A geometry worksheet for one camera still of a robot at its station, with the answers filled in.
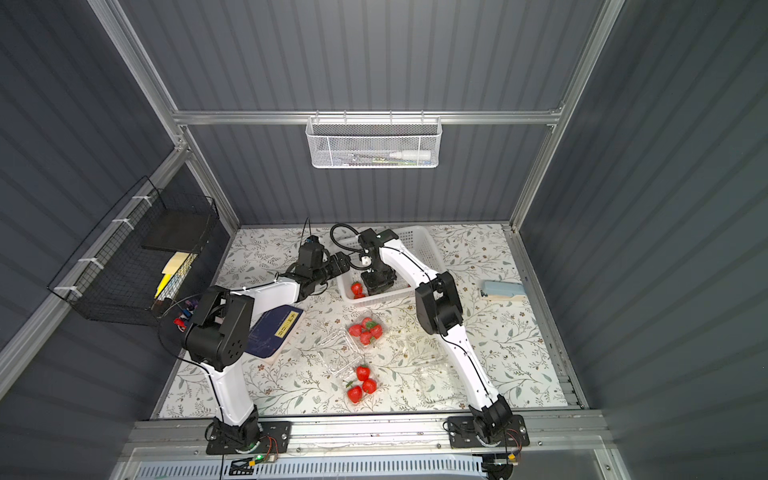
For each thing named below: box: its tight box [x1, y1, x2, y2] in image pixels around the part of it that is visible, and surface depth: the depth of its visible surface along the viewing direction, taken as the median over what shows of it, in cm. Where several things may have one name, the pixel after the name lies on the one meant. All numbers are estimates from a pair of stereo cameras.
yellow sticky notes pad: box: [154, 251, 190, 298], surface depth 74 cm
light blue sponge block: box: [481, 280, 527, 300], surface depth 99 cm
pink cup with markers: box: [174, 300, 199, 333], surface depth 83 cm
